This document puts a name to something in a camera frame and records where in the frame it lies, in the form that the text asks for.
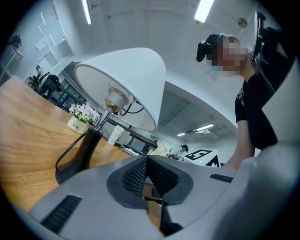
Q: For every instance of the person's head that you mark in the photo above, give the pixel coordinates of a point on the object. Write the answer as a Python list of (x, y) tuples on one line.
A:
[(234, 58)]

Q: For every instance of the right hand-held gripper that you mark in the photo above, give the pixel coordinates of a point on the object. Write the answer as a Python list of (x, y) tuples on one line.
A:
[(201, 155)]

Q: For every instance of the black head-worn camera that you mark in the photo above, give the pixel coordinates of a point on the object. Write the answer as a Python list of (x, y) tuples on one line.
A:
[(204, 49)]

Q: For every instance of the black equipment mount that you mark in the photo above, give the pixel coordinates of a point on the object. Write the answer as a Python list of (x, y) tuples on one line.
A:
[(269, 47)]

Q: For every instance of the person's right forearm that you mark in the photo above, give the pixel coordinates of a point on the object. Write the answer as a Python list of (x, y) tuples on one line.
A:
[(243, 154)]

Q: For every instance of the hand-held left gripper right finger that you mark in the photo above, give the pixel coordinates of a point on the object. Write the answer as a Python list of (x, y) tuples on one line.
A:
[(206, 187)]

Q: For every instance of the round ceiling sensor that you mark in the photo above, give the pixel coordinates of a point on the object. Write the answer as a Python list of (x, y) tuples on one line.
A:
[(242, 22)]

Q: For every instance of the ceiling light strip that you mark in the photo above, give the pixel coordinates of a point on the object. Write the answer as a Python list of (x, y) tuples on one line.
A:
[(86, 11), (205, 127), (181, 134), (204, 10)]

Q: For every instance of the wooden desk top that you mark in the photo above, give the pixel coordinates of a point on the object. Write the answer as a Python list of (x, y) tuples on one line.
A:
[(28, 131)]

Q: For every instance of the grey bag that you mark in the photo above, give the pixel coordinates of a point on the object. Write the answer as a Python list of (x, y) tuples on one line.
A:
[(126, 137)]

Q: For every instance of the white tumbler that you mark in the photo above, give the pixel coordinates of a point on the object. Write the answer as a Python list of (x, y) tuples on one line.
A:
[(114, 136)]

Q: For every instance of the black office chair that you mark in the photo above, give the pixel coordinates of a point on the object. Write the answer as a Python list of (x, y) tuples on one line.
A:
[(51, 84), (35, 79)]

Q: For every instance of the white table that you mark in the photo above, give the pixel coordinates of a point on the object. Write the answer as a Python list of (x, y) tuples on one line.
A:
[(14, 56)]

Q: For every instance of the small white flower pot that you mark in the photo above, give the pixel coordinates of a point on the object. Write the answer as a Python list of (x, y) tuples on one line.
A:
[(79, 124)]

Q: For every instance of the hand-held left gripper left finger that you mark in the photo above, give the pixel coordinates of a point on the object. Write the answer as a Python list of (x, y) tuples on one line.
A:
[(93, 206)]

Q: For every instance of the white shade table lamp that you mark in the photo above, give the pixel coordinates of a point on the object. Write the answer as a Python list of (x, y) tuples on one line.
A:
[(131, 77)]

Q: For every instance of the person's black shirt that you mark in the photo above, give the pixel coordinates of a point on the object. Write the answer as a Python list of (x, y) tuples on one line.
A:
[(255, 107)]

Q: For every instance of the blue face mask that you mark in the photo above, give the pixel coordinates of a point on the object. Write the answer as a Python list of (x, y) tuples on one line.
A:
[(215, 69)]

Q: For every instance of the white wall panel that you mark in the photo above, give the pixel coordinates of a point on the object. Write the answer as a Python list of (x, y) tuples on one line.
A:
[(41, 44)]

